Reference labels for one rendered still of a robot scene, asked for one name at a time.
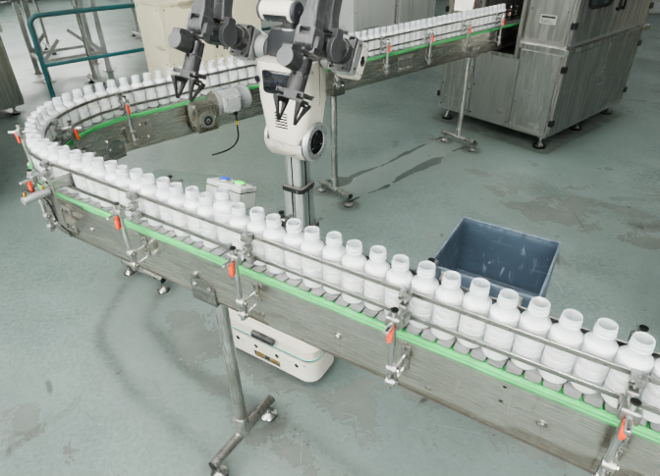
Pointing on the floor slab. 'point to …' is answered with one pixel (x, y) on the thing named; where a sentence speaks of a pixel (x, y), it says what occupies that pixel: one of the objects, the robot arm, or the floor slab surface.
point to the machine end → (552, 54)
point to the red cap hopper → (59, 40)
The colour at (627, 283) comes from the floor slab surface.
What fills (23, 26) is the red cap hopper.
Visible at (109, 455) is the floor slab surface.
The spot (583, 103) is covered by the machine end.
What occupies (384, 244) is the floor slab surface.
